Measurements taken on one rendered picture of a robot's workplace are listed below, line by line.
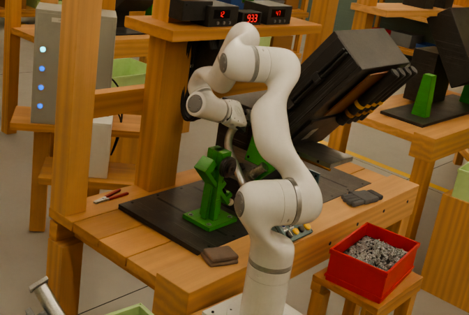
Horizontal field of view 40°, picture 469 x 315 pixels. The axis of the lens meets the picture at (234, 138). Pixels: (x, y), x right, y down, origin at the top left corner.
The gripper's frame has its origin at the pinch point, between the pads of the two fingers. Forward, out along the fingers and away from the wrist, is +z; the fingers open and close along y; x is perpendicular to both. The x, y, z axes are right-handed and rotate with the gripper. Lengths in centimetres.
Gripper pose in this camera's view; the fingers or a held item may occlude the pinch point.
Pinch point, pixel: (246, 119)
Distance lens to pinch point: 241.0
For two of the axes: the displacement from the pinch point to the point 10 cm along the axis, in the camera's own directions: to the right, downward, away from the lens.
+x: -7.9, 4.2, 4.5
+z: 5.5, 1.4, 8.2
